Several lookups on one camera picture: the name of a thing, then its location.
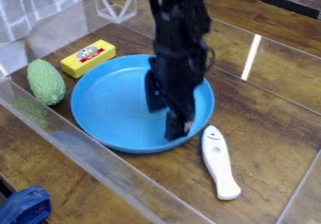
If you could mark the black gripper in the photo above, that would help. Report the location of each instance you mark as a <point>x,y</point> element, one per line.
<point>176,74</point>

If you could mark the blue round tray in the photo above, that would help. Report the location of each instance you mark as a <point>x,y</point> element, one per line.
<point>109,107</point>

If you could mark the white toy fish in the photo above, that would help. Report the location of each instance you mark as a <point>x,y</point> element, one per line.
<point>217,159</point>

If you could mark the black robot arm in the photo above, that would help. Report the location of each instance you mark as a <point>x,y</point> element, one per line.
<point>183,22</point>

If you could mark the clear acrylic barrier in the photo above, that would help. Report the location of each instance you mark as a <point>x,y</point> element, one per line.
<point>267,89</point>

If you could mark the yellow rectangular block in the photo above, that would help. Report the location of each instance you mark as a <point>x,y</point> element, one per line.
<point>88,58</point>

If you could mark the green bumpy toy gourd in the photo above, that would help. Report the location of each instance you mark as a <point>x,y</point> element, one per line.
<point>46,82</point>

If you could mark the blue clamp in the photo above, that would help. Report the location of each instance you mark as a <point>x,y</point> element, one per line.
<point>27,206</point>

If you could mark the white checkered curtain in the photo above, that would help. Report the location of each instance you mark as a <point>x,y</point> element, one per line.
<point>21,15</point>

